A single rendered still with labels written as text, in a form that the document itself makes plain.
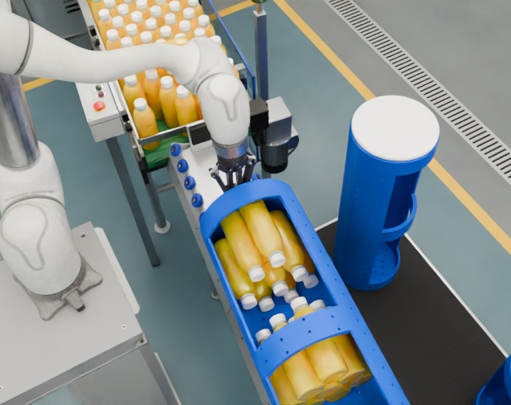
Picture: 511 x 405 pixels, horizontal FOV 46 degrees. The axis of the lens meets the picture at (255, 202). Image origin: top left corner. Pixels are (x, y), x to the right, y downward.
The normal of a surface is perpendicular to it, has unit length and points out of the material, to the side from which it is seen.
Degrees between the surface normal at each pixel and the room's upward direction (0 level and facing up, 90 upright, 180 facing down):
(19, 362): 0
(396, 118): 0
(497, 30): 0
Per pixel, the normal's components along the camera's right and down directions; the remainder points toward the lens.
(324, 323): 0.07, -0.61
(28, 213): -0.03, -0.44
